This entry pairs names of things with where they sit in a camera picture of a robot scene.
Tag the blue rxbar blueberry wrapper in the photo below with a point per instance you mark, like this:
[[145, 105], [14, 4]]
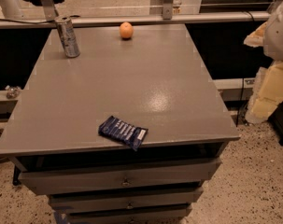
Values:
[[123, 132]]

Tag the silver energy drink can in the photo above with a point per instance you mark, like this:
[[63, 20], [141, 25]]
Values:
[[67, 36]]

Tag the white pipe top left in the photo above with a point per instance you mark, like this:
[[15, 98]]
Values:
[[11, 9]]

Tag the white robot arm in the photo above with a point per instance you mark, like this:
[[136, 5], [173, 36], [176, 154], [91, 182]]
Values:
[[273, 35]]

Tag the grey metal rail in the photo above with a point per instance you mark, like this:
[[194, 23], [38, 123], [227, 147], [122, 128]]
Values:
[[142, 20]]

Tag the bottom grey drawer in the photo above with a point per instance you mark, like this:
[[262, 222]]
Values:
[[130, 216]]

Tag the grey drawer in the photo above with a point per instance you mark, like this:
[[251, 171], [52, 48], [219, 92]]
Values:
[[125, 200], [120, 176], [130, 216]]

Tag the grey drawer cabinet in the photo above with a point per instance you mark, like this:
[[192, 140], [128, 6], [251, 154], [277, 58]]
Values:
[[156, 80]]

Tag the middle grey drawer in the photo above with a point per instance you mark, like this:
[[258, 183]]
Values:
[[125, 200]]

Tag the small crumpled foil object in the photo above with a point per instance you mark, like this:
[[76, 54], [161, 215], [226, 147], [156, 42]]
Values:
[[13, 92]]

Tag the orange fruit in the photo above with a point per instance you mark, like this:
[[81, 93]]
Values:
[[126, 30]]

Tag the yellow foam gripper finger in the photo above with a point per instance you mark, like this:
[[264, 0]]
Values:
[[267, 93], [255, 39]]

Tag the top grey drawer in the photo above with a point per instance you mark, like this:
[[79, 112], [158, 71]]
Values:
[[120, 176]]

